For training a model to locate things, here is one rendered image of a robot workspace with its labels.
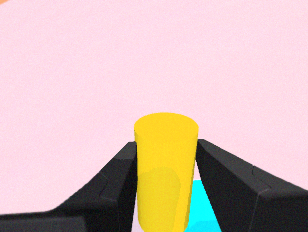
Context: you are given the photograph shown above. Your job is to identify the yellow cylinder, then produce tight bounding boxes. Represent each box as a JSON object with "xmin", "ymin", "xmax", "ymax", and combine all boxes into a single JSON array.
[{"xmin": 134, "ymin": 113, "xmax": 199, "ymax": 232}]

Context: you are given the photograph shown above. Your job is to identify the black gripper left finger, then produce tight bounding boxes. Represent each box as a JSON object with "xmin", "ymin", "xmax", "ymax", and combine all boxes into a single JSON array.
[{"xmin": 0, "ymin": 141, "xmax": 138, "ymax": 232}]

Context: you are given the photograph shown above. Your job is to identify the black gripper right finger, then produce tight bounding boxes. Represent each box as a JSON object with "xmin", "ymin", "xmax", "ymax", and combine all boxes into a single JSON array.
[{"xmin": 196, "ymin": 139, "xmax": 308, "ymax": 232}]

